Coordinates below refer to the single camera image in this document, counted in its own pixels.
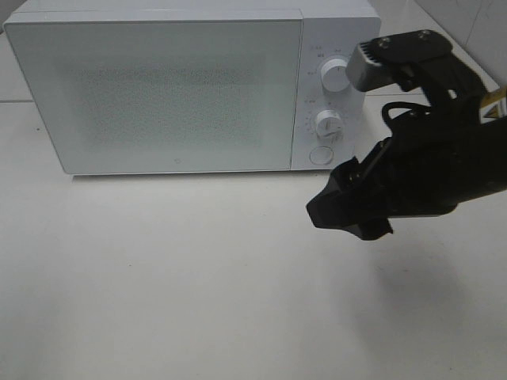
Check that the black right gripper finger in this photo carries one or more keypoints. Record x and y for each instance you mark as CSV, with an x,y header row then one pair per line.
x,y
334,208
370,230

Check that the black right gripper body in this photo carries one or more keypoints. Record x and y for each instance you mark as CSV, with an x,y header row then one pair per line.
x,y
436,158

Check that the round white door button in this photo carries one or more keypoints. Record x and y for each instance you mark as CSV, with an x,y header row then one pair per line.
x,y
321,155

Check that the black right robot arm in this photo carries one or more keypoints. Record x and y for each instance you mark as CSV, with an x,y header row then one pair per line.
x,y
436,158

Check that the upper white power knob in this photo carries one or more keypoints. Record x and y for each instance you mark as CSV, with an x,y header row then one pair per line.
x,y
333,75

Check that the white microwave oven body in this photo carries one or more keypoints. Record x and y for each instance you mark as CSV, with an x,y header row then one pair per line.
x,y
329,29

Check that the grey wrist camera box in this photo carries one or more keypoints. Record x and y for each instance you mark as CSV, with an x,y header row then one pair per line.
x,y
393,59

